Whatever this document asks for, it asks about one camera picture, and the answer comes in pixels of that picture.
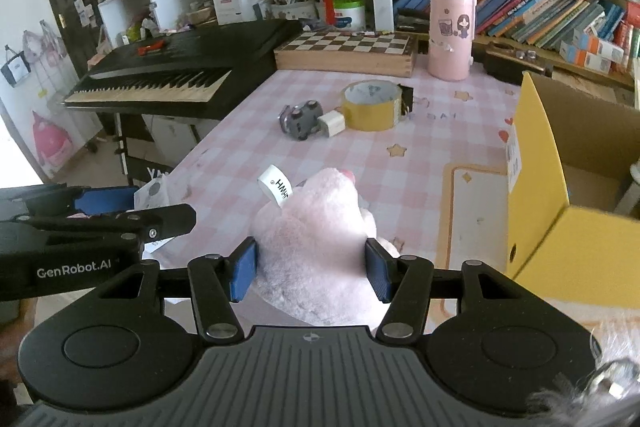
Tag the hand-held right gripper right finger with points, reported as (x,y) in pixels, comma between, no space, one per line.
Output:
(377,274)

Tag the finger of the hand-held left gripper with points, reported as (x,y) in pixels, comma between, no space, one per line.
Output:
(160,222)
(105,201)

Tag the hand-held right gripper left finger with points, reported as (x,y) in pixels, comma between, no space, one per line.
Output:
(243,269)

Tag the pink plush toy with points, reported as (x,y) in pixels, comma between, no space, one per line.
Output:
(320,247)

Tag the white charger plug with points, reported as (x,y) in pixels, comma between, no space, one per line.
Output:
(331,124)

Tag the yellow tape roll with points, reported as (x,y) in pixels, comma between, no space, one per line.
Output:
(370,114)

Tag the grey toy car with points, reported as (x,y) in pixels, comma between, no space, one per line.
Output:
(300,119)

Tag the yellow cardboard box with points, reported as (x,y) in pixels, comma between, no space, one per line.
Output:
(540,187)

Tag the desktop with pink checked tablecloth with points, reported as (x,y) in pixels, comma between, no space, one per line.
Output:
(235,157)

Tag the black keyboard stand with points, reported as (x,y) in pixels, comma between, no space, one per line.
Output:
(145,167)

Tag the pink backpack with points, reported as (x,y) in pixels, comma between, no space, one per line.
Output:
(50,142)

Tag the white cabinet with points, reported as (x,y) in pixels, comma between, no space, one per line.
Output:
(170,134)

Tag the red bow clip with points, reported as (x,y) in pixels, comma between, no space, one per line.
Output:
(150,48)

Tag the white tote bag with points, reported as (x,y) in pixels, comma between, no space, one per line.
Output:
(15,68)

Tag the pink transparent bag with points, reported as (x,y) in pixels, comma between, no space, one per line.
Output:
(42,46)

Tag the black electronic keyboard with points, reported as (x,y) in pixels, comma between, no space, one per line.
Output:
(200,52)

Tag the wooden chessboard box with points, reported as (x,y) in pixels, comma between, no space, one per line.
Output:
(345,57)

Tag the white box with red label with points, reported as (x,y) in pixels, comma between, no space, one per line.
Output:
(227,7)

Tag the pink cylindrical canister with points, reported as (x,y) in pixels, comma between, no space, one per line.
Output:
(447,52)

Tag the grey pen holder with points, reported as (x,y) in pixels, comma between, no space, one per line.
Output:
(295,11)

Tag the white jar with green lid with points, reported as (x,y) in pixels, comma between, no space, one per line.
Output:
(350,17)

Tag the orange and white medicine box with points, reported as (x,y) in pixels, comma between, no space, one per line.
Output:
(607,54)
(575,44)

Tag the row of slanted books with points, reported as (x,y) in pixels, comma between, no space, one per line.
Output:
(525,7)

